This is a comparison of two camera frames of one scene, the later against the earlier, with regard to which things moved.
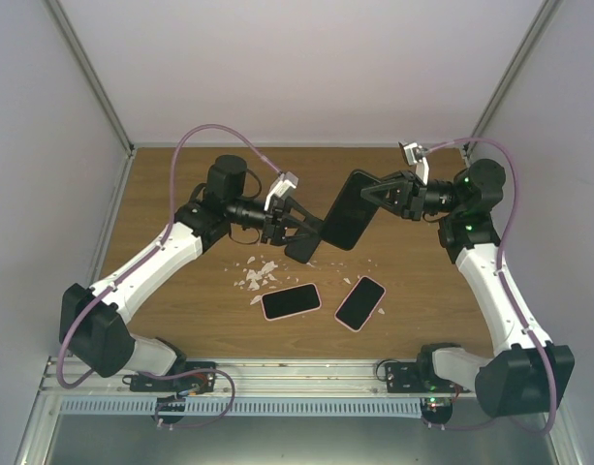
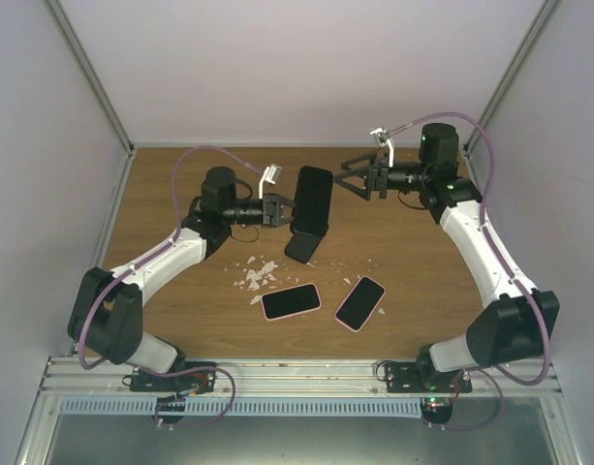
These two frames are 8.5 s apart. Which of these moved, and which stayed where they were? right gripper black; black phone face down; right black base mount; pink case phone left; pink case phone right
Moved: right gripper black
Stayed: black phone face down; right black base mount; pink case phone right; pink case phone left
